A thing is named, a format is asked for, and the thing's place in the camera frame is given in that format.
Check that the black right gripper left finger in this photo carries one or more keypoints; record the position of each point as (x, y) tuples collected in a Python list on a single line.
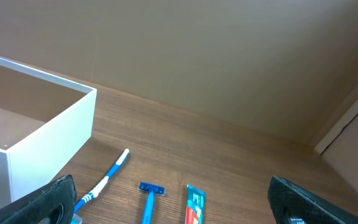
[(52, 203)]

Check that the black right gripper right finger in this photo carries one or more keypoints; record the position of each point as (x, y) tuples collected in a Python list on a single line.
[(291, 203)]

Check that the Colgate toothpaste tube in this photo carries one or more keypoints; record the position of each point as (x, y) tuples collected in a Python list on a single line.
[(195, 205)]

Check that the blue white toothbrush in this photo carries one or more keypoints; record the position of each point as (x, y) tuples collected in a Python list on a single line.
[(96, 190)]

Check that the white open cardboard box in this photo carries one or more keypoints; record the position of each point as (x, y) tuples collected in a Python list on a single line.
[(44, 121)]

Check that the blue disposable razor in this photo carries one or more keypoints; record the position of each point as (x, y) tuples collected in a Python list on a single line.
[(152, 191)]

